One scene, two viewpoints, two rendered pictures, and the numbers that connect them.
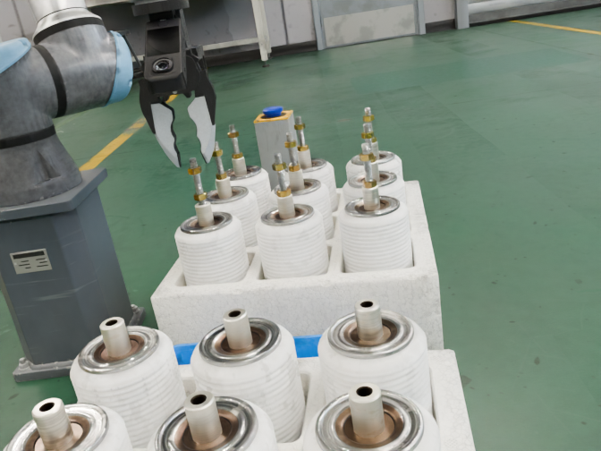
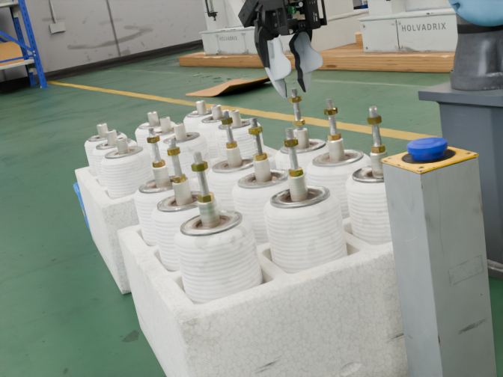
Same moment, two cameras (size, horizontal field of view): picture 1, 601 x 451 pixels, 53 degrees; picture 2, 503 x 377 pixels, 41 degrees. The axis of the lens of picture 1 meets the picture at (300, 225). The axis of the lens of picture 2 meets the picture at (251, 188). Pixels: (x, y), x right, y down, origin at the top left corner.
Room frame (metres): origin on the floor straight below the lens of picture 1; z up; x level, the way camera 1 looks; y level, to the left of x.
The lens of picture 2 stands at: (1.69, -0.46, 0.51)
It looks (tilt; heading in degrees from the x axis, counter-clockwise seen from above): 16 degrees down; 151
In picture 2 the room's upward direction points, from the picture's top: 11 degrees counter-clockwise
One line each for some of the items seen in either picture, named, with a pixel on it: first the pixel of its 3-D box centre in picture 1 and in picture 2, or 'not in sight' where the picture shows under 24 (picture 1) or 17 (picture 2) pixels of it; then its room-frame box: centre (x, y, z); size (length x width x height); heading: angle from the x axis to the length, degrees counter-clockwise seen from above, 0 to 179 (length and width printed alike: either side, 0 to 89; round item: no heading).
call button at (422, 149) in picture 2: (273, 113); (427, 150); (1.20, 0.02, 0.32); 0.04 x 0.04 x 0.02
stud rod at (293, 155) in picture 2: (300, 138); (293, 158); (1.02, -0.03, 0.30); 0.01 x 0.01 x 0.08
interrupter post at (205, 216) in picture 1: (205, 215); (302, 139); (0.80, 0.13, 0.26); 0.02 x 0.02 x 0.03
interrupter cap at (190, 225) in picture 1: (207, 223); (302, 146); (0.80, 0.13, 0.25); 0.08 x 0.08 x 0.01
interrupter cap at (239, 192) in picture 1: (225, 195); (337, 158); (0.92, 0.11, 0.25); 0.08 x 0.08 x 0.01
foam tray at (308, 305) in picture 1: (311, 278); (282, 283); (0.90, 0.00, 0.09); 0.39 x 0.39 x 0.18; 80
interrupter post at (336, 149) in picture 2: (224, 188); (336, 150); (0.92, 0.11, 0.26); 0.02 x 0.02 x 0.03
